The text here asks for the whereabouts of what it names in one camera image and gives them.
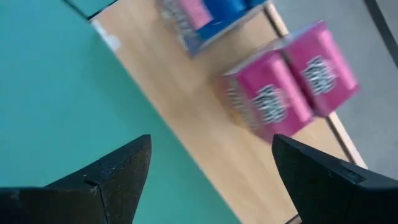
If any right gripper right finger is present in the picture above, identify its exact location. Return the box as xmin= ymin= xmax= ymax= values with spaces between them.
xmin=272 ymin=133 xmax=398 ymax=224

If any blue Frosted Flakes cereal box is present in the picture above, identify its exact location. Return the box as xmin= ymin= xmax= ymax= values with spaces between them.
xmin=157 ymin=0 xmax=271 ymax=59

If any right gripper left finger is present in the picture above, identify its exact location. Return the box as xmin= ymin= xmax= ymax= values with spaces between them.
xmin=0 ymin=134 xmax=152 ymax=224

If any pink cereal box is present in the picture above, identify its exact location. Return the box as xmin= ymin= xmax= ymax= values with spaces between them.
xmin=214 ymin=46 xmax=315 ymax=144
xmin=281 ymin=20 xmax=361 ymax=118

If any wooden shelf board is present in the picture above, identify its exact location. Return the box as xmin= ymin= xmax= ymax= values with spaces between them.
xmin=90 ymin=0 xmax=369 ymax=224

